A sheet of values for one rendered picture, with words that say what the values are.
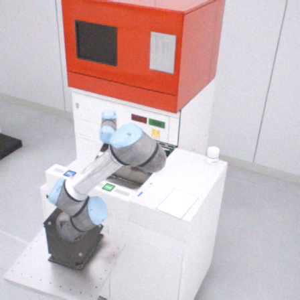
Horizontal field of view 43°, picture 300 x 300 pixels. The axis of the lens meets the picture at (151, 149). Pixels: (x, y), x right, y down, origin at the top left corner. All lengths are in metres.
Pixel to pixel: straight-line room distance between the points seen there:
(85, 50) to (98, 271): 1.36
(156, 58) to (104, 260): 1.14
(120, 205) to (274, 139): 2.22
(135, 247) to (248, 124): 2.12
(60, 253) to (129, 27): 1.28
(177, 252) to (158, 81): 0.98
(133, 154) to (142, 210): 0.65
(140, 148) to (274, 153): 2.72
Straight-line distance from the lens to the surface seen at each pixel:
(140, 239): 2.16
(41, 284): 1.88
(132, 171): 2.36
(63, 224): 1.81
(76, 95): 2.75
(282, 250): 3.34
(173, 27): 2.18
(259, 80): 3.75
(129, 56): 2.35
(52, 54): 4.82
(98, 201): 1.71
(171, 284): 2.28
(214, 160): 2.33
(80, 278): 1.87
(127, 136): 1.39
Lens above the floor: 2.23
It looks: 31 degrees down
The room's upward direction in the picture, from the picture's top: 3 degrees clockwise
